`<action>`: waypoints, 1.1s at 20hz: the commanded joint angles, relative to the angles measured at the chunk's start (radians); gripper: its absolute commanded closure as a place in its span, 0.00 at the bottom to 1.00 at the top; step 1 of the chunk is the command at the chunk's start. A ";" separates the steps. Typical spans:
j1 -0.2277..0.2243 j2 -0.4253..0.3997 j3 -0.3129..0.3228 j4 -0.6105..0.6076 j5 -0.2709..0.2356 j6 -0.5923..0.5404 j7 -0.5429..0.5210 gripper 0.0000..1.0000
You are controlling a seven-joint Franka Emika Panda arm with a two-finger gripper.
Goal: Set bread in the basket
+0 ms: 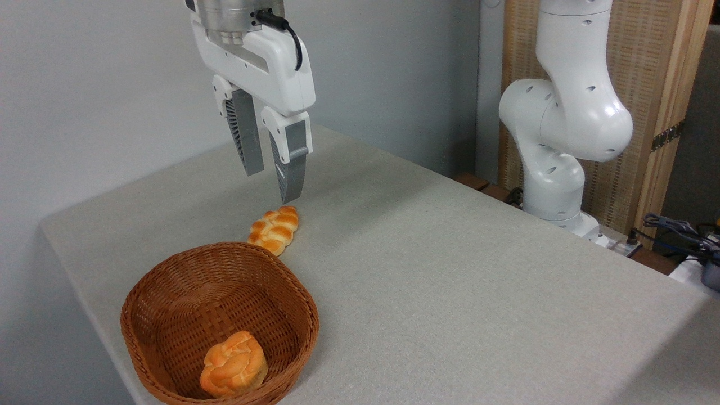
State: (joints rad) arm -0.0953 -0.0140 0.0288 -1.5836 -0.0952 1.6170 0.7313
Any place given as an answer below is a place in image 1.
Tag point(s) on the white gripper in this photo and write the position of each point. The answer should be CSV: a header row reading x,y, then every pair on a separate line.
x,y
275,67

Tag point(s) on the long braided bread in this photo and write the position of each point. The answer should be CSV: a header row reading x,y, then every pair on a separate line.
x,y
274,229

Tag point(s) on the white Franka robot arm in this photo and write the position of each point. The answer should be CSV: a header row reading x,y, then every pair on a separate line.
x,y
568,112

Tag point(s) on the brown wicker basket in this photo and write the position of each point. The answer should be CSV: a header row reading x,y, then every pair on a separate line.
x,y
185,292

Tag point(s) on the round knotted bread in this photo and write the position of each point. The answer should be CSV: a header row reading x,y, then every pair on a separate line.
x,y
233,365

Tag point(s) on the wooden woven folding screen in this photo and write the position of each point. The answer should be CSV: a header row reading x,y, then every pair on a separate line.
x,y
652,67

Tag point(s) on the metal screen hinge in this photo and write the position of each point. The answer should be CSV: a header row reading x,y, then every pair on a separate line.
x,y
668,135

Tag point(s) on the white box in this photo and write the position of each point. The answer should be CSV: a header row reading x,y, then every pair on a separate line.
x,y
683,273

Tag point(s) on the grey device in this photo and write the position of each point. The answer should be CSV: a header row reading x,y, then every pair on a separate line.
x,y
711,275

